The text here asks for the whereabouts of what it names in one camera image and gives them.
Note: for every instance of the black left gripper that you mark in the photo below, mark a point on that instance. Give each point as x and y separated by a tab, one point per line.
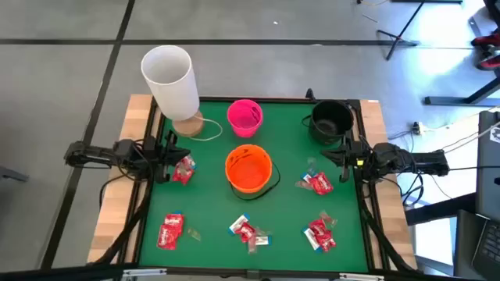
164	164

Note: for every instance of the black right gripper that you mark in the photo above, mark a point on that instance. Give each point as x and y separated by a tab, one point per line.
349	156

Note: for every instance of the clear plastic candy packet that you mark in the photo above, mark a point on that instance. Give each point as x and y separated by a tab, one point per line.
311	162
252	246
194	234
188	161
328	218
302	185

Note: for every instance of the orange pumpkin face bucket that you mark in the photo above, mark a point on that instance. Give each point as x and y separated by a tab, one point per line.
248	168

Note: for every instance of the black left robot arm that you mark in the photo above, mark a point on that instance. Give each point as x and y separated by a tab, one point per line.
93	153

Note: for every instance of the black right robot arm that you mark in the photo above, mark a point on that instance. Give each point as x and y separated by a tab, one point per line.
414	161

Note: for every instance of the clear packet with green candy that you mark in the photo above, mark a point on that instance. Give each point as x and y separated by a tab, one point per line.
263	232

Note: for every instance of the black pumpkin face bucket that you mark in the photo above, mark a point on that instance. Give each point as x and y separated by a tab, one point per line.
332	123

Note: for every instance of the green table mat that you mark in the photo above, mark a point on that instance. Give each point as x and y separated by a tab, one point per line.
211	203

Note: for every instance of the white shade wooden base lamp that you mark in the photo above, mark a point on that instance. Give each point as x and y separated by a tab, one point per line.
168	86

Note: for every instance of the pink pumpkin face bucket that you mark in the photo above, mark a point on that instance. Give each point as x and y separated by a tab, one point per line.
245	117

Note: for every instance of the white power strip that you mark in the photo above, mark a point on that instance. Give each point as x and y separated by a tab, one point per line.
417	128

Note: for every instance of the black desk leg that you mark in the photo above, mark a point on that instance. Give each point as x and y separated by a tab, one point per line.
449	101

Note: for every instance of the black floor stand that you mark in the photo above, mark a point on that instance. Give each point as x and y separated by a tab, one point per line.
397	38

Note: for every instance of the grey closed laptop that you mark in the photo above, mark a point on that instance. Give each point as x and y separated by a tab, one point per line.
488	175

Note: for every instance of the grey furniture leg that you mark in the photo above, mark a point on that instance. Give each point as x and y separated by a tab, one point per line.
11	173

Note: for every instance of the person's foot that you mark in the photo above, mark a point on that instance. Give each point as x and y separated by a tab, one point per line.
490	62
486	39

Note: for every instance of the open laptop with keyboard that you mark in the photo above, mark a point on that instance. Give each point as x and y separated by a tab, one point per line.
490	246

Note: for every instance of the small black bracket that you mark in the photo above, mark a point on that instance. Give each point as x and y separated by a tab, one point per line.
310	93

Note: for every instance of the black aluminium table frame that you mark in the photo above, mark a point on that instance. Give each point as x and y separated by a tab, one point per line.
273	99

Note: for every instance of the silver frame bracket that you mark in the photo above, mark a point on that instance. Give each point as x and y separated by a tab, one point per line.
361	277
144	272

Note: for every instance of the grey table-level camera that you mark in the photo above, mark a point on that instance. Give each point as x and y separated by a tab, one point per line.
253	274

